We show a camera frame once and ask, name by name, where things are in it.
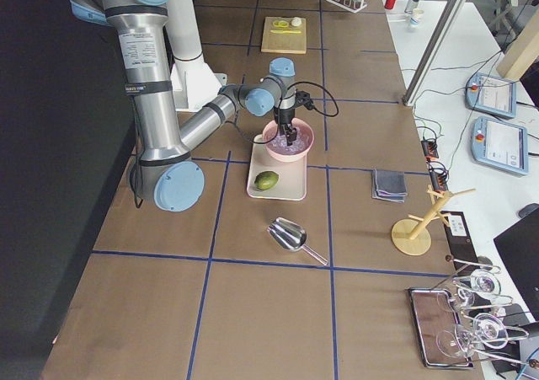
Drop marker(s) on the wire cup rack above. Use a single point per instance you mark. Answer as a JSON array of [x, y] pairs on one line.
[[353, 6]]

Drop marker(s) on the blue teach pendant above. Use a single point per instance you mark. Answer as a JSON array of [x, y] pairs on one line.
[[491, 95], [500, 145]]

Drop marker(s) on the lower wine glass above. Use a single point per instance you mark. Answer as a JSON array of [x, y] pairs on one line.
[[486, 333]]

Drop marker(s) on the green lime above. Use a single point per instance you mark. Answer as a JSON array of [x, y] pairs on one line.
[[266, 180]]

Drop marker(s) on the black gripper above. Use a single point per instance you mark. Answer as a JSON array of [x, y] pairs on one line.
[[285, 116]]

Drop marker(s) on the aluminium frame post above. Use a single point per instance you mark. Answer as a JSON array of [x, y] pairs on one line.
[[447, 18]]

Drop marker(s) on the bamboo cutting board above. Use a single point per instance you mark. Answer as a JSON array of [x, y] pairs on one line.
[[286, 43]]

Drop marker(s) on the black framed tray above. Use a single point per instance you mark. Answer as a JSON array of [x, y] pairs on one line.
[[432, 314]]

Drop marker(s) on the lower blue teach pendant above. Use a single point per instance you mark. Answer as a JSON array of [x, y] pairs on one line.
[[500, 145]]

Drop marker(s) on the yellow plastic knife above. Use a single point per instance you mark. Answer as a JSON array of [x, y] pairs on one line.
[[285, 31]]

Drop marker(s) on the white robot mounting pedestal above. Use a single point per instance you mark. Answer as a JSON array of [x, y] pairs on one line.
[[194, 83]]

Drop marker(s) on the black computer mouse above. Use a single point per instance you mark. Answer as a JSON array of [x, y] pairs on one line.
[[527, 210]]

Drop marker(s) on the white steamed bun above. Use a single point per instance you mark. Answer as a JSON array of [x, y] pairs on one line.
[[296, 22]]

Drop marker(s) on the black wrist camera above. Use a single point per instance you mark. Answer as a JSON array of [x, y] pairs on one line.
[[303, 98]]

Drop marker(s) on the clear water bottle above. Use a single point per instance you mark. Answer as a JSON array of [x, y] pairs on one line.
[[411, 6]]

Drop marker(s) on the wooden stand with round base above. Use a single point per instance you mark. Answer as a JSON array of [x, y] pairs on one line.
[[410, 235]]

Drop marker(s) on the beige serving tray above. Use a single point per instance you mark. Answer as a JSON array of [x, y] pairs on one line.
[[291, 184]]

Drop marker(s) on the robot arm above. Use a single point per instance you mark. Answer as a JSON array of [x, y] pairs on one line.
[[163, 172]]

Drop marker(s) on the upper blue teach pendant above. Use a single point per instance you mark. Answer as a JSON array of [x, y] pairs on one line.
[[491, 95]]

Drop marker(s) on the wine glass rack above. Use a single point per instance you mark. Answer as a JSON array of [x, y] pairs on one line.
[[515, 333]]

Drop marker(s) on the orange black power strip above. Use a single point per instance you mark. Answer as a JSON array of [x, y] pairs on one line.
[[439, 173]]

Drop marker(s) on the steel ice scoop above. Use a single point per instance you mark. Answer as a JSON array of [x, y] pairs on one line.
[[292, 237]]

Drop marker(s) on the pink bowl of ice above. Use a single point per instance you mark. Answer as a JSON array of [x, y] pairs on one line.
[[277, 147]]

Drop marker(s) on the folded grey cloth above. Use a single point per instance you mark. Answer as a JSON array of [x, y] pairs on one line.
[[388, 185]]

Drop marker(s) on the paper cup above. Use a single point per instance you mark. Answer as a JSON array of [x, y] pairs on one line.
[[416, 17]]

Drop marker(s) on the upper wine glass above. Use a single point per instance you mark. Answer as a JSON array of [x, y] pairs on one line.
[[481, 289]]

